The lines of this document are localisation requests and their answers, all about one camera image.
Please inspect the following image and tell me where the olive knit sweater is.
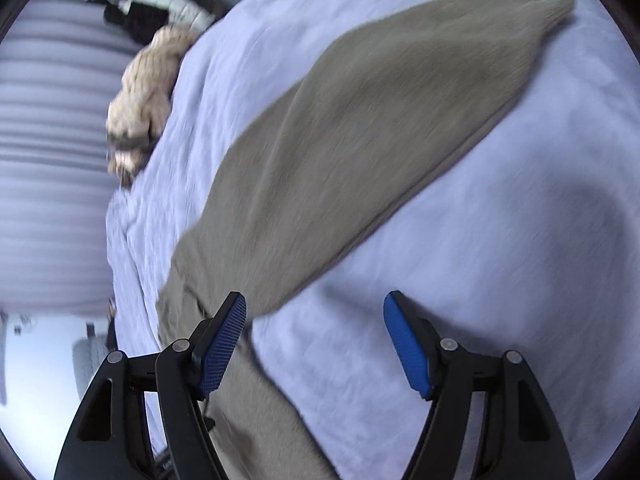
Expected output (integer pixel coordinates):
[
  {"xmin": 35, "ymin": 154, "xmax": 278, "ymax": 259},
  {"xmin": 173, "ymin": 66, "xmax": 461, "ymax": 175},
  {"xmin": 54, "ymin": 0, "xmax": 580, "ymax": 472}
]
[{"xmin": 155, "ymin": 0, "xmax": 576, "ymax": 480}]

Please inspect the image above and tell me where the cream striped clothes pile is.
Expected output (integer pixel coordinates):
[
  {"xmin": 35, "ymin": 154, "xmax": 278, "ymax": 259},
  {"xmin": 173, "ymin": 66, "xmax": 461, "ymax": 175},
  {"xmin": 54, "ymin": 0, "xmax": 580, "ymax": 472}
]
[{"xmin": 105, "ymin": 25, "xmax": 201, "ymax": 190}]

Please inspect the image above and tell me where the grey quilted sofa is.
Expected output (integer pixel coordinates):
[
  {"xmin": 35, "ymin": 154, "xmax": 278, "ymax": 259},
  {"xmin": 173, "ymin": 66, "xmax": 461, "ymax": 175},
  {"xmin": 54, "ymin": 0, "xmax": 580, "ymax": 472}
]
[{"xmin": 72, "ymin": 334, "xmax": 108, "ymax": 399}]

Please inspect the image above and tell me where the lavender plush bed blanket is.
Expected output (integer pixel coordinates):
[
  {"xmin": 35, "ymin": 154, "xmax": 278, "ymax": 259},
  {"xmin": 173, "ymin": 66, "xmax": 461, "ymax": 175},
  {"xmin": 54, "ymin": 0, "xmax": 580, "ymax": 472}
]
[{"xmin": 106, "ymin": 0, "xmax": 639, "ymax": 479}]

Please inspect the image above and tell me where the white pleated curtain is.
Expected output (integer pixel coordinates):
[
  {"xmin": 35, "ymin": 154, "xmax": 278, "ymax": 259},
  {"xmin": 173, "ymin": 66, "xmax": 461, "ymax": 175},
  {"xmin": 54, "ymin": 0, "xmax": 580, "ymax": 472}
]
[{"xmin": 1, "ymin": 0, "xmax": 137, "ymax": 314}]

